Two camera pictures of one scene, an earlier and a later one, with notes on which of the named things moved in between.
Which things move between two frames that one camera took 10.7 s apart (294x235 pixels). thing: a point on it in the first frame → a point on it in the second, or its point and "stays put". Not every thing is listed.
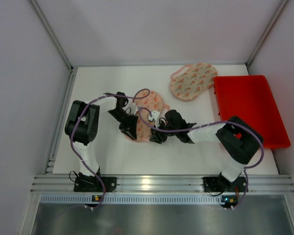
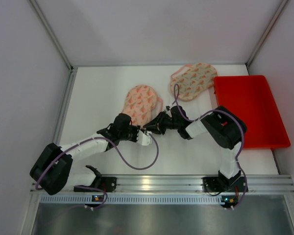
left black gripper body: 127,126 → 134,133
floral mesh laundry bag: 188,82 stays put
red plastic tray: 250,98 stays put
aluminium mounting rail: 61,183 stays put
